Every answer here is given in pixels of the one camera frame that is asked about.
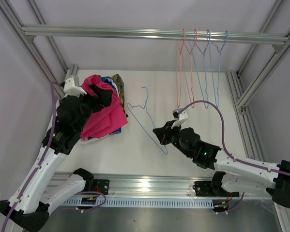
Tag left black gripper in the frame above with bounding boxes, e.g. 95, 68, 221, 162
71, 84, 113, 132

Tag pink hanger of orange trousers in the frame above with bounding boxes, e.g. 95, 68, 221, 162
181, 29, 198, 102

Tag aluminium frame left posts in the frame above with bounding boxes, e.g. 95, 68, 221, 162
0, 0, 79, 97

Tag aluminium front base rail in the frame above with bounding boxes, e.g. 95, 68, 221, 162
20, 172, 286, 200

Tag white slotted cable duct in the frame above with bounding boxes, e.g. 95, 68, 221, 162
61, 197, 214, 209

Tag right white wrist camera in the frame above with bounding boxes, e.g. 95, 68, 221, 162
171, 108, 188, 128

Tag light blue wire hanger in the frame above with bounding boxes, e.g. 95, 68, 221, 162
209, 30, 229, 109

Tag aluminium hanging rail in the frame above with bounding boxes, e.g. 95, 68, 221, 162
21, 25, 288, 45

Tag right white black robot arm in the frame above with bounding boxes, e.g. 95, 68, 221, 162
153, 121, 290, 209

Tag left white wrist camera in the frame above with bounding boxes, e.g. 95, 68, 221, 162
60, 75, 87, 97

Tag pink trousers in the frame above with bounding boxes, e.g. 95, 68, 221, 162
79, 74, 129, 140

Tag blue hanger of camouflage trousers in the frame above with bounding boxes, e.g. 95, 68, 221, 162
189, 29, 210, 101

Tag aluminium frame posts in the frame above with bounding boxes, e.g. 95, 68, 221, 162
226, 0, 290, 163
0, 0, 79, 97

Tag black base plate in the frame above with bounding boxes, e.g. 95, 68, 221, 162
192, 181, 240, 197
92, 179, 110, 195

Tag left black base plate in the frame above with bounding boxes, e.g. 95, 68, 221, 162
92, 179, 110, 195

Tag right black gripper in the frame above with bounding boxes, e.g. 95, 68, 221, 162
153, 120, 192, 158

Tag blue white patterned trousers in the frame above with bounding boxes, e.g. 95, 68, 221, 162
88, 76, 123, 142

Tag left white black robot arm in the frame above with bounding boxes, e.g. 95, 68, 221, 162
0, 84, 113, 232

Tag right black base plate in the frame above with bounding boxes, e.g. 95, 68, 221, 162
192, 181, 240, 197

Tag yellow grey camouflage trousers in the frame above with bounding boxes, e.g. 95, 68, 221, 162
111, 74, 128, 117

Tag white plastic basket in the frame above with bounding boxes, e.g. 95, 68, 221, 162
79, 137, 102, 145

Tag aluminium frame right posts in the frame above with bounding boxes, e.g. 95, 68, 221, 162
226, 0, 290, 163

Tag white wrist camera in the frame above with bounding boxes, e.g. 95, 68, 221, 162
60, 75, 87, 97
171, 108, 188, 128

